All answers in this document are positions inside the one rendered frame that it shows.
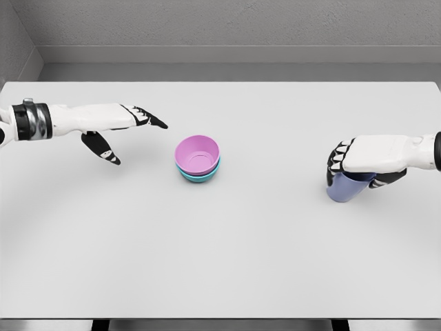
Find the teal bowl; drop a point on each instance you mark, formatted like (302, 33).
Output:
(200, 177)

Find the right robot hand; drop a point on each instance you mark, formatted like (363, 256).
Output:
(375, 153)

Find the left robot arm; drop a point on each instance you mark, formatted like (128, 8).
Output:
(34, 120)

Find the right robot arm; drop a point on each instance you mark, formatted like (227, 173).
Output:
(430, 151)

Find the blue cup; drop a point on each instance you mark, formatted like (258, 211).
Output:
(344, 188)

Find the pink bowl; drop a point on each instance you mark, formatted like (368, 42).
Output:
(197, 156)

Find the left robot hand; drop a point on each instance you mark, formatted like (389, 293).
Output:
(103, 117)

